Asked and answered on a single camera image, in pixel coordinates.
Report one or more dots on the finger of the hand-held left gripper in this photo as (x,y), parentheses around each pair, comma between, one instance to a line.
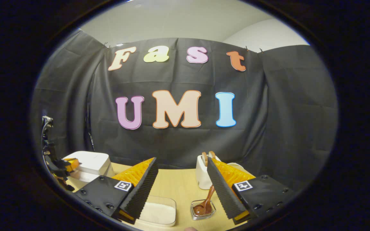
(72,164)

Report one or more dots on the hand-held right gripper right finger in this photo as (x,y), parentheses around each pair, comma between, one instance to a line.
(223,192)

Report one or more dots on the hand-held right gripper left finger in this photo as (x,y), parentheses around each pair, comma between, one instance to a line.
(141,192)

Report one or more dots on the white rice cooker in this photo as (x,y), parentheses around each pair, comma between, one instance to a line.
(92,162)

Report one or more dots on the brown wooden spoon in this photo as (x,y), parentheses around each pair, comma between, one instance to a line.
(204,205)

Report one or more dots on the clear plastic chopstick holder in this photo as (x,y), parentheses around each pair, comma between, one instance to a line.
(210,213)

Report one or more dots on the clear box of white rice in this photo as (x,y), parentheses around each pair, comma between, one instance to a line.
(159,213)

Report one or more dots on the white toaster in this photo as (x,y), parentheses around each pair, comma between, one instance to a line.
(201,178)

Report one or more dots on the toast bread slice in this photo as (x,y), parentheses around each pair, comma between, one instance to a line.
(205,158)
(212,155)

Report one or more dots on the black backdrop cloth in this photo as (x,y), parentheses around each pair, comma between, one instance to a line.
(178,77)

